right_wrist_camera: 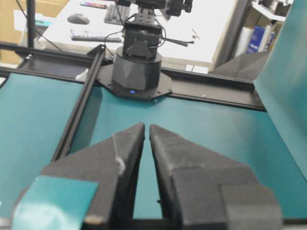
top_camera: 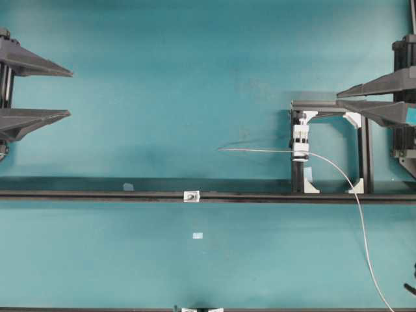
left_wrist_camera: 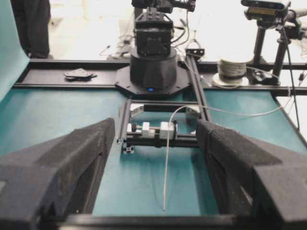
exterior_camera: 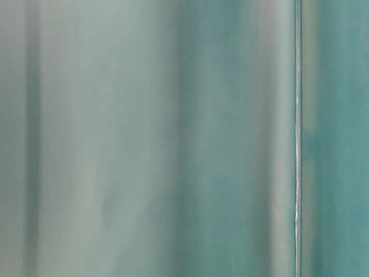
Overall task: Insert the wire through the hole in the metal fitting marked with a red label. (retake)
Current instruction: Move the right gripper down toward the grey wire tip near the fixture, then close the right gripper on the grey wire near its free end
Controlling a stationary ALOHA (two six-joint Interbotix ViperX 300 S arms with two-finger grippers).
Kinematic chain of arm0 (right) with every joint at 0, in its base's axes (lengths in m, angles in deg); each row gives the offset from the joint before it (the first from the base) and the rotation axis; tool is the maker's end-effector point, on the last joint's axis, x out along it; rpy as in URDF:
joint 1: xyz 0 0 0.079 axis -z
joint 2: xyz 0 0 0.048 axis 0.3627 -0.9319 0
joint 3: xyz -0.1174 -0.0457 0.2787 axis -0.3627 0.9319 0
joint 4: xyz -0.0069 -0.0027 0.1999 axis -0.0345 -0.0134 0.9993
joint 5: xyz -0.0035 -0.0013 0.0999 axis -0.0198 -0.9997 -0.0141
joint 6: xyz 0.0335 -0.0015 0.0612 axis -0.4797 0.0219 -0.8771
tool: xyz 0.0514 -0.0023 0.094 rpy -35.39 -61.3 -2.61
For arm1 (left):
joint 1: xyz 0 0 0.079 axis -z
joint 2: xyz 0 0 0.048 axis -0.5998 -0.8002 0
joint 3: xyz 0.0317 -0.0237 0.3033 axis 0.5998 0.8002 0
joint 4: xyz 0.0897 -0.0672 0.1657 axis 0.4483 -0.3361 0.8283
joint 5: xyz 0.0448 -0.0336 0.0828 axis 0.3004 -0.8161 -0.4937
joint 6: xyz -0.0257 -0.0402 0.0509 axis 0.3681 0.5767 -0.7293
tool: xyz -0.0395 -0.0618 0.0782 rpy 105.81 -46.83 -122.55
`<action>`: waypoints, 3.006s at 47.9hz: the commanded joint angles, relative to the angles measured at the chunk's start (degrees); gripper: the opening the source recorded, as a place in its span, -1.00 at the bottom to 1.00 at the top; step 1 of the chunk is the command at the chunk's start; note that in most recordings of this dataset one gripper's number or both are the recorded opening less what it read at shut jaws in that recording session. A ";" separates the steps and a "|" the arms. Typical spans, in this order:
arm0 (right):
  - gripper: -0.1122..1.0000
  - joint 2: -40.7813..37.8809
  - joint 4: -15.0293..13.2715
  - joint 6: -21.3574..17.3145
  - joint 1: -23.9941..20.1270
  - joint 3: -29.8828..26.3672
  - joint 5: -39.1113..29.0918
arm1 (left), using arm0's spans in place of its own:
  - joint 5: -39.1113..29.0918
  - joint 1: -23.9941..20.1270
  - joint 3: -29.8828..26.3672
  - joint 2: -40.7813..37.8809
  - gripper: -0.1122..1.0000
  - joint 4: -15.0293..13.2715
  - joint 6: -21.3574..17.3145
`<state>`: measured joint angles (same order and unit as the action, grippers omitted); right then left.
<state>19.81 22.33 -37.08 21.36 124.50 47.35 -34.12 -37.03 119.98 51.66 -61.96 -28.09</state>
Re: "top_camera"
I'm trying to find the thin grey steel wire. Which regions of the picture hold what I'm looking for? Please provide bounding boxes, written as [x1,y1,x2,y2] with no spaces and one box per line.
[218,147,397,312]

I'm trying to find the teal tape on right finger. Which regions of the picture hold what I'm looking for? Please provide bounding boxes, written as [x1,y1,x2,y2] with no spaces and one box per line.
[406,107,416,126]

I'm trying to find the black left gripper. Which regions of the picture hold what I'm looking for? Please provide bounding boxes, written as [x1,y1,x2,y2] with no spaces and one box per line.
[1,28,73,161]

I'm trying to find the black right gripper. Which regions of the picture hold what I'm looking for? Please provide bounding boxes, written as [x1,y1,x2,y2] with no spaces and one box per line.
[336,34,415,178]

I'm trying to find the white wire clamp holder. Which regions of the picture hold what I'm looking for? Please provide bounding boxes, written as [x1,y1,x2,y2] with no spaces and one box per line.
[290,110,309,163]

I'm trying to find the grey bracket at bottom edge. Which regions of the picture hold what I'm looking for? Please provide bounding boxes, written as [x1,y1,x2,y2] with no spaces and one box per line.
[172,305,224,312]

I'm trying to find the pale tape patch on table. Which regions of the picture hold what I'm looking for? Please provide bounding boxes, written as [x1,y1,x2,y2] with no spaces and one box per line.
[192,232,203,240]

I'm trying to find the grey metal fitting red label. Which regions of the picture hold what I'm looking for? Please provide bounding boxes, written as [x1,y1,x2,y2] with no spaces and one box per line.
[183,190,201,203]

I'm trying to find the long black aluminium rail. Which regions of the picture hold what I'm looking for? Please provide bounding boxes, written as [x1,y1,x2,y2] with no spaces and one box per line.
[1,190,415,205]

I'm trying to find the black frame wire stand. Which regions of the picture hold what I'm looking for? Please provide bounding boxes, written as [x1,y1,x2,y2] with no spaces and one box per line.
[290,100,374,194]

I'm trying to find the pale tape patch near rail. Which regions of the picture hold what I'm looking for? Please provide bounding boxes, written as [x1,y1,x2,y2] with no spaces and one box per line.
[123,183,135,191]

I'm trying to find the black cable at right edge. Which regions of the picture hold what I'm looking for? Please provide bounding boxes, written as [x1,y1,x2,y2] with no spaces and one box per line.
[403,261,416,293]

